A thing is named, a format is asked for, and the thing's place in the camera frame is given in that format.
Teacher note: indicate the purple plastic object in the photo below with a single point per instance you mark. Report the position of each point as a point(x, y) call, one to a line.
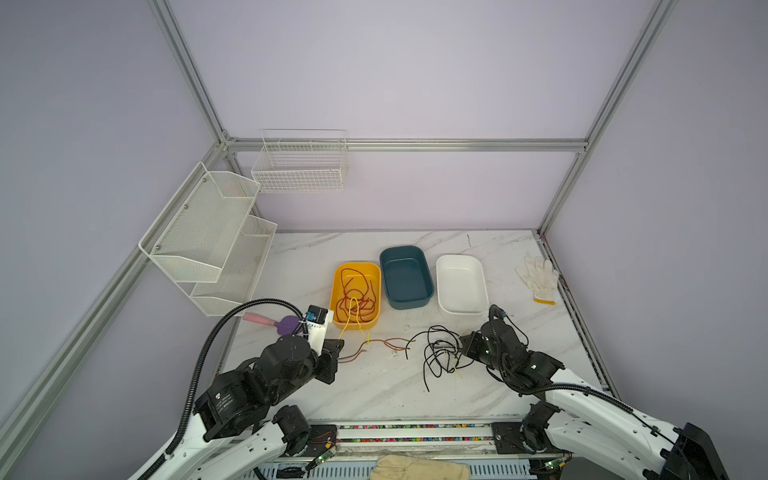
point(288, 325)

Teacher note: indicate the yellow plastic bin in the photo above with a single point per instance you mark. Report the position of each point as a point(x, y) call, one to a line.
point(356, 295)

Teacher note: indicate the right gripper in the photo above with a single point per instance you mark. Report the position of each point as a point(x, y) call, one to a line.
point(468, 346)

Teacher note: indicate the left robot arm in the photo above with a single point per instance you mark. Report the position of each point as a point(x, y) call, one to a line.
point(242, 420)

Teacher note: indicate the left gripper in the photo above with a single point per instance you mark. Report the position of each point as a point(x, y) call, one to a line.
point(330, 351)

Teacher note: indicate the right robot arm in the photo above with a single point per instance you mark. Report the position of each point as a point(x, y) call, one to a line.
point(570, 415)

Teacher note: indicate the white plastic bin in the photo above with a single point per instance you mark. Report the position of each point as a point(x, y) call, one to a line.
point(461, 287)

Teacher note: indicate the white work glove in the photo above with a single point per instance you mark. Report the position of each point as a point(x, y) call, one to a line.
point(540, 277)

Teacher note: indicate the upper white mesh shelf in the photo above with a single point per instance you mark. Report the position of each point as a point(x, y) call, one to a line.
point(191, 240)

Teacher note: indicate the lower white mesh shelf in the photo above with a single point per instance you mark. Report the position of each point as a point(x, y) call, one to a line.
point(241, 271)

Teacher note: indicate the beige cloth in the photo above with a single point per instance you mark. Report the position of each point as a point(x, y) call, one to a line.
point(397, 467)

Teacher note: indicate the white wire basket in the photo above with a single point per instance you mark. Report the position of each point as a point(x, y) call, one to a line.
point(302, 161)

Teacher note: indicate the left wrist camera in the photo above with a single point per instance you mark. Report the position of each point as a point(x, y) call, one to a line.
point(317, 321)

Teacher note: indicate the pink plastic object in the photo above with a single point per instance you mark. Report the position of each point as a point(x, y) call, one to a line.
point(258, 319)

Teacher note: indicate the white mesh shelf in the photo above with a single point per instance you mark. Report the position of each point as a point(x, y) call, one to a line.
point(241, 271)
point(191, 240)

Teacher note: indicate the teal plastic bin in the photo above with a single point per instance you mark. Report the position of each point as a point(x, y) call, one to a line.
point(406, 275)

